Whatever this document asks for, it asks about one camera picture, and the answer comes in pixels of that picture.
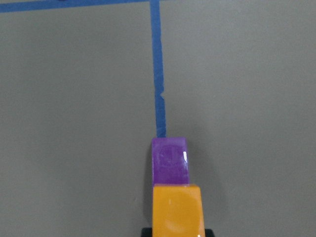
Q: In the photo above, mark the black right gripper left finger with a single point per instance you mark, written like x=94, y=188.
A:
x=146, y=232

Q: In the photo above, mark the orange trapezoid block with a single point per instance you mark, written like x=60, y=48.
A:
x=177, y=211

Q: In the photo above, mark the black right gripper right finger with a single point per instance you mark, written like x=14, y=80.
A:
x=209, y=233

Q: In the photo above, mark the purple trapezoid block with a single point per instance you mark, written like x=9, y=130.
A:
x=170, y=161

